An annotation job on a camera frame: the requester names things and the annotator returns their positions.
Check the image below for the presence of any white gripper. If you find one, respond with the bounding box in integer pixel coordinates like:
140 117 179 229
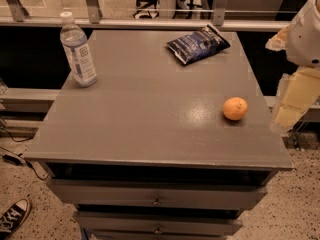
265 0 320 134

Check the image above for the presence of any orange fruit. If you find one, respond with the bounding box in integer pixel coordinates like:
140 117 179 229
222 97 248 121

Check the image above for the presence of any clear plastic water bottle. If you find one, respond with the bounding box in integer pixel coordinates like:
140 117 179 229
60 12 97 87

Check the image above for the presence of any dark blue chip bag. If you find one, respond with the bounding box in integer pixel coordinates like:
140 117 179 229
167 24 230 65

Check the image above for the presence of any grey drawer cabinet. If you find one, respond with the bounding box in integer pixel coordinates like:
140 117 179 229
26 30 292 240

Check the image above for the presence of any black office chair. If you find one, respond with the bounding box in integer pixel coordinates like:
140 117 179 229
133 0 159 18

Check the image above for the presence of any metal railing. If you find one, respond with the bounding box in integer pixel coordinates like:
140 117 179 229
0 0 295 32

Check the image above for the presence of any black and white sneaker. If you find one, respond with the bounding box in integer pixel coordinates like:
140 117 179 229
0 199 31 240

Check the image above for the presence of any black power adapter cable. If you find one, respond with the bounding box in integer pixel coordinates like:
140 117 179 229
0 127 49 182

